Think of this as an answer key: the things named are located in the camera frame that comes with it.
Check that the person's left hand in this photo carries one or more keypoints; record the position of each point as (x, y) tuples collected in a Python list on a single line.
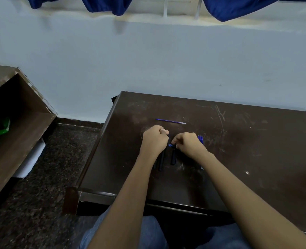
[(153, 141)]

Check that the person's right hand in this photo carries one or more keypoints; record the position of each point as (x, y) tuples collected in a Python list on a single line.
[(190, 145)]

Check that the person's left thumb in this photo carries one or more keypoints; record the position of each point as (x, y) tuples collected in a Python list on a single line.
[(165, 131)]

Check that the person's right fingers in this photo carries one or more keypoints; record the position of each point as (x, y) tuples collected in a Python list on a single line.
[(175, 143)]

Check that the person's left forearm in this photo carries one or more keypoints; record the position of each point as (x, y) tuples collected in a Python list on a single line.
[(127, 199)]

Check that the person's right forearm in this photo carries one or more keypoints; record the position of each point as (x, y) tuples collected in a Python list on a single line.
[(243, 202)]

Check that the blue pen refill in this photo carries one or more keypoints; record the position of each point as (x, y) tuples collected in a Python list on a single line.
[(170, 121)]

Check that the black pen barrel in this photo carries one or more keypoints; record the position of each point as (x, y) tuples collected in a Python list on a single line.
[(173, 158), (161, 162)]

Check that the bundle of blue pens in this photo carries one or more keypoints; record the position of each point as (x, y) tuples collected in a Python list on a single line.
[(200, 139)]

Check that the dark brown wooden desk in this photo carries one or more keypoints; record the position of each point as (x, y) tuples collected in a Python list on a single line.
[(259, 152)]

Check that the person's blue jeans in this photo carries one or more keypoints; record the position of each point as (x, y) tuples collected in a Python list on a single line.
[(153, 235)]

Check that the white window bar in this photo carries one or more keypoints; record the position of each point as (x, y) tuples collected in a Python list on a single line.
[(165, 6), (198, 7)]

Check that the white paper sheet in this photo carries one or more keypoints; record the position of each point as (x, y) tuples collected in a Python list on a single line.
[(29, 160)]

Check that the blue curtain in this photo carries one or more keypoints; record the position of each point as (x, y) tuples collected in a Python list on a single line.
[(103, 3), (236, 6)]

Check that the brown wooden shelf unit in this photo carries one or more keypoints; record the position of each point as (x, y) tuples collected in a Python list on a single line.
[(18, 142)]

